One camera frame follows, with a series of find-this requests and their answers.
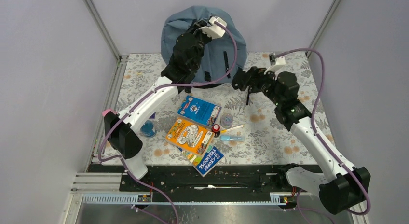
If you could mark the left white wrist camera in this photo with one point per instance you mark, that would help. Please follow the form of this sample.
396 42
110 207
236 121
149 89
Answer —
215 27

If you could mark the clear round container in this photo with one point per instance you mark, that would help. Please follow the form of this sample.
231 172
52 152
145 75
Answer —
226 120

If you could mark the pink metronome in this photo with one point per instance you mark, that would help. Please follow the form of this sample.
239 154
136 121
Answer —
107 111

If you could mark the purple toy brick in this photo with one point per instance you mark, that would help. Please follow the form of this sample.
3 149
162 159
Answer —
153 115

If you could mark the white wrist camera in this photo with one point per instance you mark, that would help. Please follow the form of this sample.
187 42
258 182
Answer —
276 63
215 27

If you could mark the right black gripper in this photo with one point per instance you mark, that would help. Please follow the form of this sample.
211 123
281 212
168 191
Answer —
254 74

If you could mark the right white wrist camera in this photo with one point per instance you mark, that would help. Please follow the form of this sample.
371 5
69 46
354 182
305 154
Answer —
276 63

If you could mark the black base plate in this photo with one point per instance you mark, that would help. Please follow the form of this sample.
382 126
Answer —
224 183

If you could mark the blue grey backpack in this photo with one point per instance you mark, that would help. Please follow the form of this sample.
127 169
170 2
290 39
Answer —
218 54

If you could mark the blue Treehouse book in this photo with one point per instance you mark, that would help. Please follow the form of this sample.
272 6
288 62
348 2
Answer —
205 163

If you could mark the white orange pen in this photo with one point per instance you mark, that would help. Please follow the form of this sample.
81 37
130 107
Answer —
232 129

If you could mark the light blue marker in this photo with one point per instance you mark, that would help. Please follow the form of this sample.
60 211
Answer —
232 138

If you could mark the red black button toy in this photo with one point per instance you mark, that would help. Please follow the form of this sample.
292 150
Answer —
216 130

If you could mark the floral table mat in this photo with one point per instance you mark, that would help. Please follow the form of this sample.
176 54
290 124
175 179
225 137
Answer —
267 142

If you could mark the orange book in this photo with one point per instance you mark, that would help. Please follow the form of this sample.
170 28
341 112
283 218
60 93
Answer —
189 136

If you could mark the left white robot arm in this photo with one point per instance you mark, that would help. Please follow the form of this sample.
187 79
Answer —
185 60

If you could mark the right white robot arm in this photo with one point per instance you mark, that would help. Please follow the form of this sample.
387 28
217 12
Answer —
342 184

